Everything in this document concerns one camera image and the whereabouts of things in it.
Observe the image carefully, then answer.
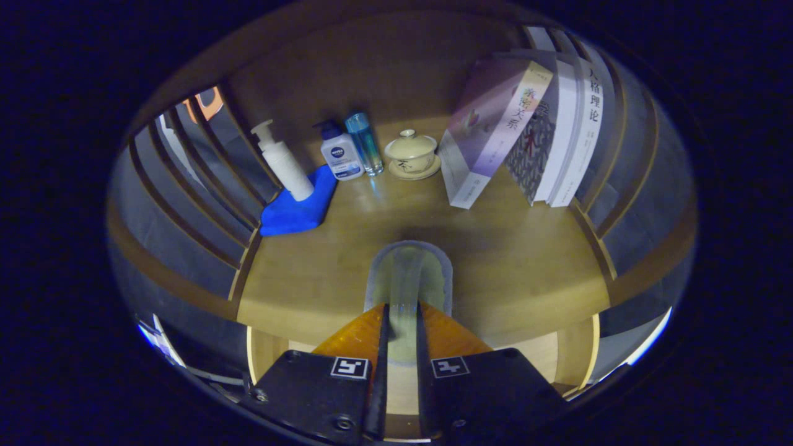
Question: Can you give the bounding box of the white pump bottle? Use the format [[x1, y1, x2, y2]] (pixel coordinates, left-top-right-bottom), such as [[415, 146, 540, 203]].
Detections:
[[250, 119, 315, 203]]

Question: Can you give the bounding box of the blue folded cloth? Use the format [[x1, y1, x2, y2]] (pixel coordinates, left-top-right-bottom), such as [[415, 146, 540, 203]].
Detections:
[[259, 164, 338, 237]]

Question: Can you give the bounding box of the slim teal bottle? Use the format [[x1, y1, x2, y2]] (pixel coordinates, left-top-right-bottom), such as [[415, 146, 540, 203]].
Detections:
[[344, 111, 385, 177]]

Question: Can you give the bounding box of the wooden countertop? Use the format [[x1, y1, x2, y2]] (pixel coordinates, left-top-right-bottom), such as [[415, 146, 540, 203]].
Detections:
[[237, 115, 611, 348]]

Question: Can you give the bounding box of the white book black lettering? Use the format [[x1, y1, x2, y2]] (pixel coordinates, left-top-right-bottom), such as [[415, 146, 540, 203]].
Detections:
[[548, 59, 607, 208]]

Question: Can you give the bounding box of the beige lidded teacup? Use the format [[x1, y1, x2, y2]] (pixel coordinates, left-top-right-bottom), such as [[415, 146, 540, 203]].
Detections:
[[383, 129, 442, 181]]

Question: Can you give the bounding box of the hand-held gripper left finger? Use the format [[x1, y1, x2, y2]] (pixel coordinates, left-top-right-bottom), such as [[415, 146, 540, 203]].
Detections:
[[239, 302, 391, 445]]

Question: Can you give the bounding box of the wooden cabinet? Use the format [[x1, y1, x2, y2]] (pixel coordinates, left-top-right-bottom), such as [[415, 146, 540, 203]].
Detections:
[[105, 6, 698, 397]]

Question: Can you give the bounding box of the patterned cover book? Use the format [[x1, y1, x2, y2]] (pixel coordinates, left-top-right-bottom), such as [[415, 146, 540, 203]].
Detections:
[[503, 59, 578, 206]]

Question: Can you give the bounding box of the purple and white book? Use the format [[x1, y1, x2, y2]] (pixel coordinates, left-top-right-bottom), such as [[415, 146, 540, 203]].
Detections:
[[437, 57, 554, 210]]

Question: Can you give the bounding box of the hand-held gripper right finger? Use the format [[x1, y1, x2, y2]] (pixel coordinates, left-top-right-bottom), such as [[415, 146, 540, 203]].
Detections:
[[415, 301, 567, 444]]

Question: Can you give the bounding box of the white appliance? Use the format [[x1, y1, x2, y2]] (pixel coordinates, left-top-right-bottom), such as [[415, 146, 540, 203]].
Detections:
[[626, 307, 673, 366]]

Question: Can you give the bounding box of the white bottle blue cap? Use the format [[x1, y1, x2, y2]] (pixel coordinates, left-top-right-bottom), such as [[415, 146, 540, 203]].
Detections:
[[313, 120, 365, 181]]

